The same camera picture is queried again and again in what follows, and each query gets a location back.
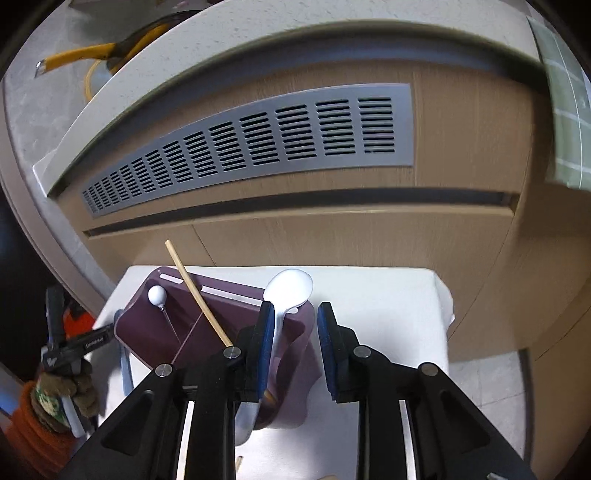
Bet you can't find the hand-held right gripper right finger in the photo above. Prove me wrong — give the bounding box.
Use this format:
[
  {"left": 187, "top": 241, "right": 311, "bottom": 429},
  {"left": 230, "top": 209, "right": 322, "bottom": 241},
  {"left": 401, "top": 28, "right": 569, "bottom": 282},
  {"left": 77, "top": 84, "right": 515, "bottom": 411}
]
[{"left": 315, "top": 301, "right": 536, "bottom": 480}]

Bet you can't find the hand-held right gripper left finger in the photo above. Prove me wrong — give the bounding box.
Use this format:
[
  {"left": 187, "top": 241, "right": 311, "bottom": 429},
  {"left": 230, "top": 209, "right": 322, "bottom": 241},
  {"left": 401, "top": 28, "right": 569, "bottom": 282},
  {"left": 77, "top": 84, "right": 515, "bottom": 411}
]
[{"left": 58, "top": 300, "right": 278, "bottom": 480}]

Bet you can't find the blue-grey plastic spoon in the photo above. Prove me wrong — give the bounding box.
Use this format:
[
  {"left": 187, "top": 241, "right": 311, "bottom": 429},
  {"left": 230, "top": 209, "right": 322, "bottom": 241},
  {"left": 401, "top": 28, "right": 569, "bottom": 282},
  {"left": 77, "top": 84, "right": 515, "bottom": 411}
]
[{"left": 119, "top": 346, "right": 136, "bottom": 398}]

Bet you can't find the maroon plastic utensil holder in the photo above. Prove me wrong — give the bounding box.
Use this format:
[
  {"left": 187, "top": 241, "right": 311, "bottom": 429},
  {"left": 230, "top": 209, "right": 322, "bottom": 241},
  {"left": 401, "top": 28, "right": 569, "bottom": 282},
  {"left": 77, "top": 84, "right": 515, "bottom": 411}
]
[{"left": 113, "top": 266, "right": 317, "bottom": 430}]

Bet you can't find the white plastic spoon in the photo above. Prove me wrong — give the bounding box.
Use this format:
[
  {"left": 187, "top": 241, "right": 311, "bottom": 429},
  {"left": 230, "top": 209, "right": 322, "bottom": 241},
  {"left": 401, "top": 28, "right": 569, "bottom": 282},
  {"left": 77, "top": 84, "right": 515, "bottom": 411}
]
[{"left": 233, "top": 268, "right": 315, "bottom": 446}]

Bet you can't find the white ball wire stirrer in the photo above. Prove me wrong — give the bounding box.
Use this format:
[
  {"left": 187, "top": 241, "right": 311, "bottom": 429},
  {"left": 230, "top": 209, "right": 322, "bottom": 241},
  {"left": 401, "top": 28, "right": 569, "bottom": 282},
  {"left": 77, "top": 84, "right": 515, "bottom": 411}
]
[{"left": 147, "top": 285, "right": 183, "bottom": 347}]

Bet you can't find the person's left hand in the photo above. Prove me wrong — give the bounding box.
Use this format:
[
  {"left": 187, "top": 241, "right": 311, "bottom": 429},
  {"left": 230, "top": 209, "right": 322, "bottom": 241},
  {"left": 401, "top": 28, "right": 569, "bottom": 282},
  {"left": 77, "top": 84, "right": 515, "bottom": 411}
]
[{"left": 30, "top": 360, "right": 100, "bottom": 432}]

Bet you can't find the white fringed tablecloth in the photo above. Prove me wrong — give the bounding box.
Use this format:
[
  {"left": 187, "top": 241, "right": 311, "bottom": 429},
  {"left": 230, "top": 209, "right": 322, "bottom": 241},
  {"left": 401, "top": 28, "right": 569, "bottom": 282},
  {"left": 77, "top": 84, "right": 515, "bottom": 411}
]
[{"left": 90, "top": 264, "right": 458, "bottom": 480}]

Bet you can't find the wooden kitchen cabinet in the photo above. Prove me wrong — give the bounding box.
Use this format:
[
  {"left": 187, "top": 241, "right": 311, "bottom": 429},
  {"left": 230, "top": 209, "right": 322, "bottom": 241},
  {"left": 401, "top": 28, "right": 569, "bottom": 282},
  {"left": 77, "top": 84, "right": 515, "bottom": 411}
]
[{"left": 83, "top": 60, "right": 591, "bottom": 365}]

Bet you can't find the grey vent grille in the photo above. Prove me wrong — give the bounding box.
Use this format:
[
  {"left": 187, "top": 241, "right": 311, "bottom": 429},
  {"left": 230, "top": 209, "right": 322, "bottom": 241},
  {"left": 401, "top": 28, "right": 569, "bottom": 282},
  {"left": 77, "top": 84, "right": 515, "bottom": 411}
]
[{"left": 82, "top": 83, "right": 415, "bottom": 217}]

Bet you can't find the glass lid with yellow rim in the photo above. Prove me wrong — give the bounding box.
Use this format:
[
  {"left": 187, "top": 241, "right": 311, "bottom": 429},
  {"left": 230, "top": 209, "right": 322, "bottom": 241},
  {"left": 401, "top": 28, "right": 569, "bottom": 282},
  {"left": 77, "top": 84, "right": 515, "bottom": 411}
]
[{"left": 83, "top": 58, "right": 116, "bottom": 100}]

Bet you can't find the kitchen counter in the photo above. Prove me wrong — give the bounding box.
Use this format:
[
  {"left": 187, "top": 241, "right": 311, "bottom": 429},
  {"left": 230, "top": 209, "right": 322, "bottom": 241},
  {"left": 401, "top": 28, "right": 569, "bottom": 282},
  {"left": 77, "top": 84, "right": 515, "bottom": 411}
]
[{"left": 32, "top": 0, "right": 550, "bottom": 199}]

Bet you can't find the green checked towel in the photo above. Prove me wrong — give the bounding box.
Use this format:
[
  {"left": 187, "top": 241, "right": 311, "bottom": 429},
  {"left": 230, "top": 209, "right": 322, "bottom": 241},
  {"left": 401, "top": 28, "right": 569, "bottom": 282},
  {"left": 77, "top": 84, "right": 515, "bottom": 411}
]
[{"left": 526, "top": 14, "right": 591, "bottom": 190}]

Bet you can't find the black wok with yellow handle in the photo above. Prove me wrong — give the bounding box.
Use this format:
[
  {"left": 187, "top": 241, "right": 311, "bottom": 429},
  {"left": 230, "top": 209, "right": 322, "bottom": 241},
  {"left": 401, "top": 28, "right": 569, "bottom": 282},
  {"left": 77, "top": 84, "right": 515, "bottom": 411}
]
[{"left": 32, "top": 11, "right": 195, "bottom": 79}]

